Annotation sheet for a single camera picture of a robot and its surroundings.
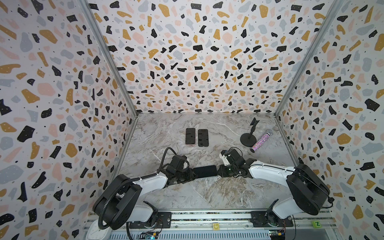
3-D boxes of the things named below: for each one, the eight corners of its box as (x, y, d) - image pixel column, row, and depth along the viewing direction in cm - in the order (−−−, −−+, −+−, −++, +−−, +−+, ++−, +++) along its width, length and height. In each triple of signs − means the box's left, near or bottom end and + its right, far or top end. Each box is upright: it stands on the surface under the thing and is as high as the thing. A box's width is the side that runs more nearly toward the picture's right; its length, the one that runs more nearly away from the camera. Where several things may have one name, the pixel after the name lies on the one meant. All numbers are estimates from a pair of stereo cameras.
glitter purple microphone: (249, 151, 103) (251, 147, 99) (266, 132, 113) (268, 129, 110) (254, 154, 101) (256, 151, 98) (271, 135, 112) (273, 132, 108)
